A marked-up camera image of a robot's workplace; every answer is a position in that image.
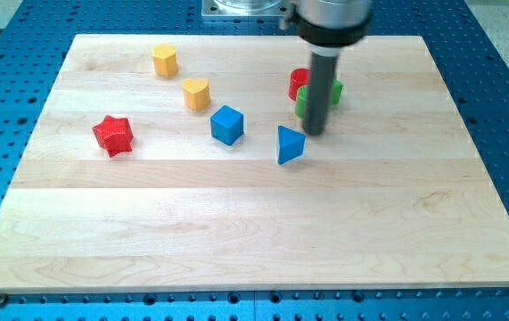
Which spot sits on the green round block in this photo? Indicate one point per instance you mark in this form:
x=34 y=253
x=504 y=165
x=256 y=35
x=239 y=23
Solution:
x=301 y=98

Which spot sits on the yellow hexagon block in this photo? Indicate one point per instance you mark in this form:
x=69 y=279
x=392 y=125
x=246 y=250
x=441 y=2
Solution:
x=164 y=58

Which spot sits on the blue triangle block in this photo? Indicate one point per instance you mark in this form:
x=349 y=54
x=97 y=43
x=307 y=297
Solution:
x=291 y=144

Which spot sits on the blue cube block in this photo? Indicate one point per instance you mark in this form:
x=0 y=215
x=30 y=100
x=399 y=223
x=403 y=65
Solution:
x=227 y=124

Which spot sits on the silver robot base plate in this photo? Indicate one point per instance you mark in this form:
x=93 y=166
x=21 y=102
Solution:
x=240 y=8

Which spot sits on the left board clamp screw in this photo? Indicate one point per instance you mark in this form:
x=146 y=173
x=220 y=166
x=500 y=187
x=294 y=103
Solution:
x=4 y=297

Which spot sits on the red star block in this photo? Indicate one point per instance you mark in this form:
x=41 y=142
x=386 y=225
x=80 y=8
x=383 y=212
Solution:
x=114 y=135

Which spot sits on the wooden board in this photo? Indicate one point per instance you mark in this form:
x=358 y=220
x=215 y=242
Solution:
x=392 y=195

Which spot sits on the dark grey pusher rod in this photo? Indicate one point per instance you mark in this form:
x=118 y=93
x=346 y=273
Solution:
x=319 y=97

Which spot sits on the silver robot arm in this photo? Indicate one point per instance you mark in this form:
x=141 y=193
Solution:
x=327 y=26

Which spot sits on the red cylinder block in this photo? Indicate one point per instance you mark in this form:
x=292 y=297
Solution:
x=298 y=77

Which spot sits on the yellow heart block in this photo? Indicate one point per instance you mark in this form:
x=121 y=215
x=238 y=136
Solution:
x=196 y=93

